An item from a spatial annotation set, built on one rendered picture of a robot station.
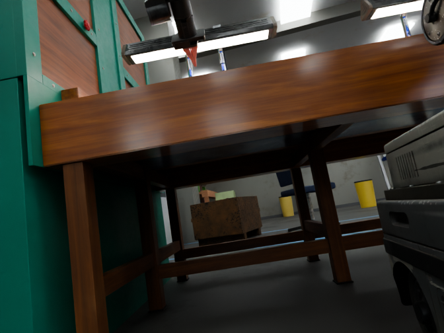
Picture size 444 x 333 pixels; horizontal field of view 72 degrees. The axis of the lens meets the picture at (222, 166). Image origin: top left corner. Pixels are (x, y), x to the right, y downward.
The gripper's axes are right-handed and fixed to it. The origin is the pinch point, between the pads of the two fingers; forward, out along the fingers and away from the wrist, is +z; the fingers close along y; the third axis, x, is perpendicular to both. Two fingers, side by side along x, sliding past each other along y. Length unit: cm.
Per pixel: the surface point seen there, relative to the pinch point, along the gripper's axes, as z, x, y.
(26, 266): 21, 52, 50
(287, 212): 648, -433, -112
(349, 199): 675, -463, -297
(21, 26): -21, 0, 46
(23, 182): 8, 35, 49
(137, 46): 0.3, -28.0, 23.3
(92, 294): 32, 57, 35
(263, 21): 1.0, -28.8, -27.3
